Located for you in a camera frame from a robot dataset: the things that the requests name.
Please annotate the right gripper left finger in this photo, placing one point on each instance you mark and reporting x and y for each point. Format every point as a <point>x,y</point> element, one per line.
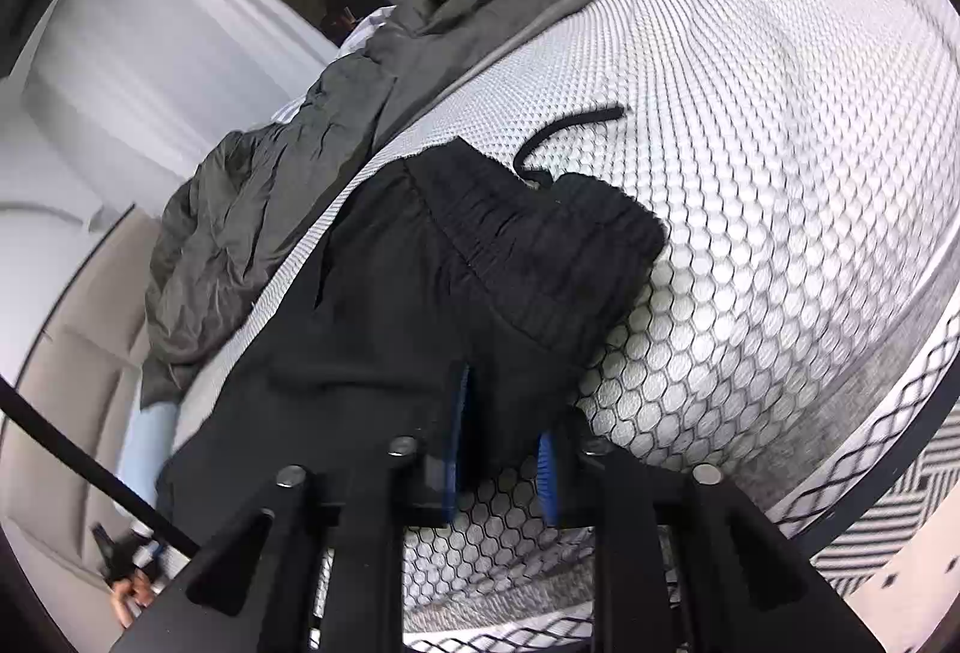
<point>312,561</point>

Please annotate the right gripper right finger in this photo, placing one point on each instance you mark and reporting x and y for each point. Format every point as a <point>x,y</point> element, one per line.
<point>684,561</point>

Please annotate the black pants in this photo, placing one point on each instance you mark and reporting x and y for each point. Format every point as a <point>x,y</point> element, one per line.
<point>453,302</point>

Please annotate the person's left hand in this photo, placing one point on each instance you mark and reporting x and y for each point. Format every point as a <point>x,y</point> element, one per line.
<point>130,596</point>

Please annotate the light blue pillow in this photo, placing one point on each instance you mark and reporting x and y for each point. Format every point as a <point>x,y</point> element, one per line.
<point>147,446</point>

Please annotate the patterned black white rug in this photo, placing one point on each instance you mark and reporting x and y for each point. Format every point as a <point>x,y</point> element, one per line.
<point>852,525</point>

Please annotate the beige upholstered headboard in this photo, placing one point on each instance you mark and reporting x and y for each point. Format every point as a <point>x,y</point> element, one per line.
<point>82,375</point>

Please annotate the dark grey duvet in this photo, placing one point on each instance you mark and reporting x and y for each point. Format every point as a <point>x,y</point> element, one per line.
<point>227,230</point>

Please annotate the white honeycomb mattress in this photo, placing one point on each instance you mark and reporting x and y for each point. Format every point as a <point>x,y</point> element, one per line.
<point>802,156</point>

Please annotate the white wardrobe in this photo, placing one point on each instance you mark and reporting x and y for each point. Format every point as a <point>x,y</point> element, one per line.
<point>133,94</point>

